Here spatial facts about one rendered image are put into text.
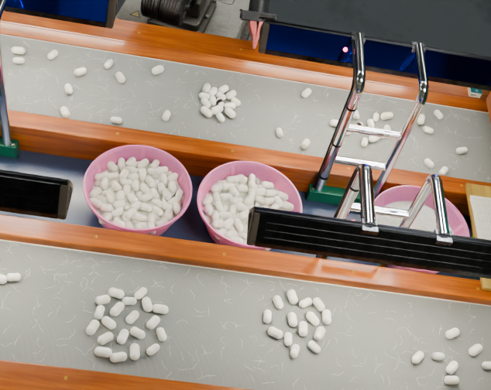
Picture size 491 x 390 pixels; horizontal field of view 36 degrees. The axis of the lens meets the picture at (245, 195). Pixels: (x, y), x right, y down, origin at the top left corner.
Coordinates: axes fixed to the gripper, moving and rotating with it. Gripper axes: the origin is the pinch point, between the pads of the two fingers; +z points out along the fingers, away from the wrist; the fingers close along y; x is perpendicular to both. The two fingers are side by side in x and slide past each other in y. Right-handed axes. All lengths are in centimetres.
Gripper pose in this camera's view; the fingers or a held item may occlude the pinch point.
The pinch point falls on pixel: (254, 46)
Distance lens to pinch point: 223.2
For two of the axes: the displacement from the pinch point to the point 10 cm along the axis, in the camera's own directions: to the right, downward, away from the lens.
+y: 9.9, 1.1, 0.7
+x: -0.7, -0.6, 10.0
